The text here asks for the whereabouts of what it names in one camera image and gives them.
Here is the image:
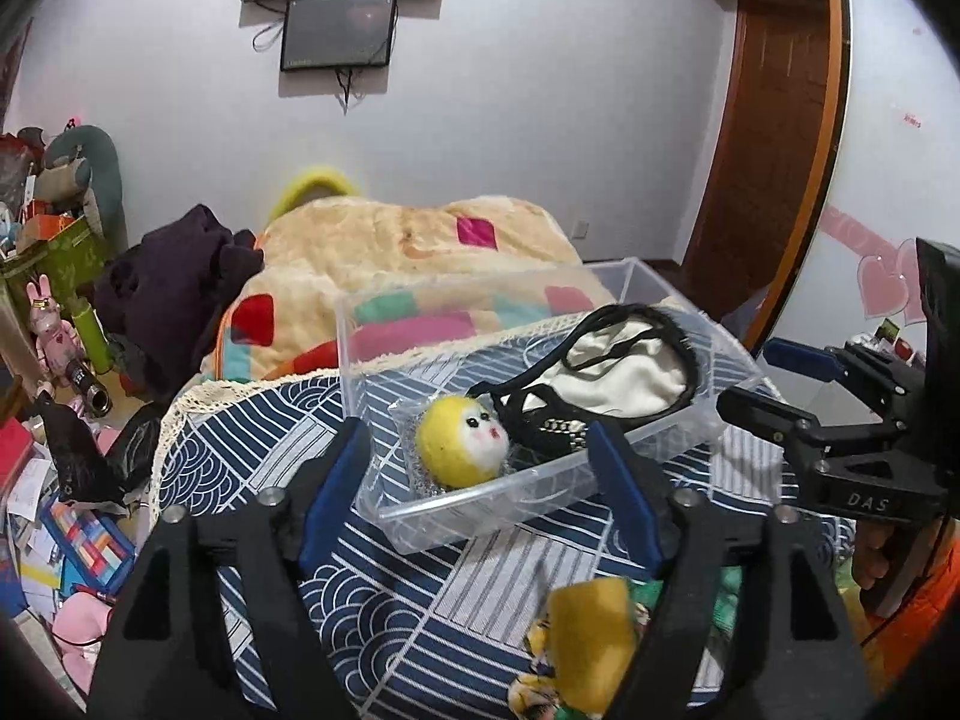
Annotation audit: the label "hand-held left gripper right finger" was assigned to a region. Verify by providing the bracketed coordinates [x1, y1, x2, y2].
[587, 420, 878, 720]

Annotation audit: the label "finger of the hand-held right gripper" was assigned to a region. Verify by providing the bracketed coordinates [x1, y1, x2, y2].
[716, 386, 822, 455]
[763, 338, 852, 385]

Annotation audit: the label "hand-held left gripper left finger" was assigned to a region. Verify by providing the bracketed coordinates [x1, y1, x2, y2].
[86, 416, 374, 720]

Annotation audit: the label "clear plastic storage box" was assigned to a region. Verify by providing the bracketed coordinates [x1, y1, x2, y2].
[335, 259, 766, 557]

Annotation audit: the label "yellow plush toy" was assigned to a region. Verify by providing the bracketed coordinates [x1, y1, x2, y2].
[508, 577, 653, 720]

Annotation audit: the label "person's right forearm orange sleeve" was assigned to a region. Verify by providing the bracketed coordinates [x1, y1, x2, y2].
[862, 521, 960, 720]

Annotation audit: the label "person's right hand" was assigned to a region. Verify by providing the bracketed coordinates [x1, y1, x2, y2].
[851, 520, 899, 590]

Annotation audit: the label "pink heart stickers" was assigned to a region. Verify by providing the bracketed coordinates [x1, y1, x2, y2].
[821, 206, 931, 321]

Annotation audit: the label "yellow plush ball with face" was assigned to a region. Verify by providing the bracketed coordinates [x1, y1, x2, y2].
[415, 395, 512, 487]

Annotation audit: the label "white cloth with black trim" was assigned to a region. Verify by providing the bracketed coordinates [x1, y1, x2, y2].
[469, 304, 706, 440]

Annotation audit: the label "green patterned cloth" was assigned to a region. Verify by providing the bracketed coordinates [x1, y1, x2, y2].
[634, 562, 752, 653]

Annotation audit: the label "blue white wave-pattern cloth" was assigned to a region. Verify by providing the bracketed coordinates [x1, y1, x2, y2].
[150, 300, 860, 720]

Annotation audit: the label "brown wooden door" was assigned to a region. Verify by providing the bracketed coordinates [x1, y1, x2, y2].
[660, 0, 857, 353]

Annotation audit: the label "cream blanket with colourful squares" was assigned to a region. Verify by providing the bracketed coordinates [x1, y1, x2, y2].
[201, 193, 676, 385]

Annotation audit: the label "colourful striped box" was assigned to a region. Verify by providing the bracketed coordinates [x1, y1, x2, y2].
[41, 499, 137, 602]

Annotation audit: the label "dark purple clothing pile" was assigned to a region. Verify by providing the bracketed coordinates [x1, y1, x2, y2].
[94, 204, 265, 400]

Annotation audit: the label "black plastic bag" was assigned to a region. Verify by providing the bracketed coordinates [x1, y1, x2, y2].
[41, 397, 163, 512]

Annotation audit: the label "black cylindrical device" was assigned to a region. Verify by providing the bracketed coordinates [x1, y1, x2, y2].
[64, 358, 114, 418]

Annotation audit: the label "green tube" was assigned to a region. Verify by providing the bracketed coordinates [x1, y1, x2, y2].
[71, 292, 119, 377]

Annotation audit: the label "white wardrobe door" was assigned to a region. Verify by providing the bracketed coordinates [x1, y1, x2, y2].
[780, 0, 960, 365]

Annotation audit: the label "yellow-green plush hood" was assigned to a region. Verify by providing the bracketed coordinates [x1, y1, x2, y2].
[268, 169, 365, 230]

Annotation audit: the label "pile of papers and boxes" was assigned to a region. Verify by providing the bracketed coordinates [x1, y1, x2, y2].
[0, 420, 68, 620]

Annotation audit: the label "pink rabbit toy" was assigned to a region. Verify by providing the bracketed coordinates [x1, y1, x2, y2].
[26, 277, 85, 377]

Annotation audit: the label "green cardboard box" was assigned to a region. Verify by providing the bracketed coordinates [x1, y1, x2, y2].
[0, 216, 110, 316]

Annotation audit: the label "grey-green plush toy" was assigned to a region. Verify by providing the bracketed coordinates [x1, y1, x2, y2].
[41, 124, 128, 256]

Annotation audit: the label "small black framed screen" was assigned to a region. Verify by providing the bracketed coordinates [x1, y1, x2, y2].
[280, 0, 398, 74]

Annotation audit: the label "black studded strap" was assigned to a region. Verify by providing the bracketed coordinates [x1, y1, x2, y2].
[510, 409, 597, 457]

